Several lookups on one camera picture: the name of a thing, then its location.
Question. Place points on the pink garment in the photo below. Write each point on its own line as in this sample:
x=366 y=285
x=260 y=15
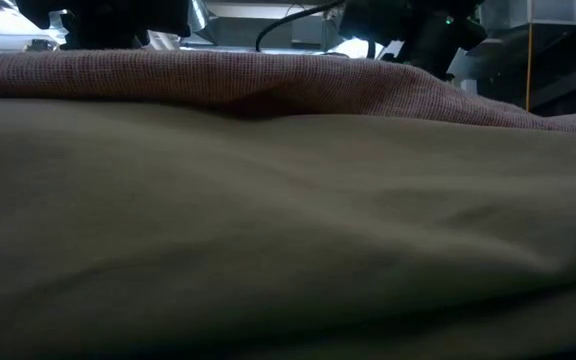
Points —
x=218 y=75

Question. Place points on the beige shirt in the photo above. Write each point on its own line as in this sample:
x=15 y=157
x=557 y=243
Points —
x=288 y=225

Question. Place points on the grey ceiling beam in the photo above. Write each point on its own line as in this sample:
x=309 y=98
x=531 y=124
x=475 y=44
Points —
x=248 y=30

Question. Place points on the white ceiling panel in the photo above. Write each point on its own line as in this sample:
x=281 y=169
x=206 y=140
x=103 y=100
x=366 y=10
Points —
x=553 y=11

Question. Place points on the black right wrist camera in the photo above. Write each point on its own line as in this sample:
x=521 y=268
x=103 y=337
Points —
x=448 y=45

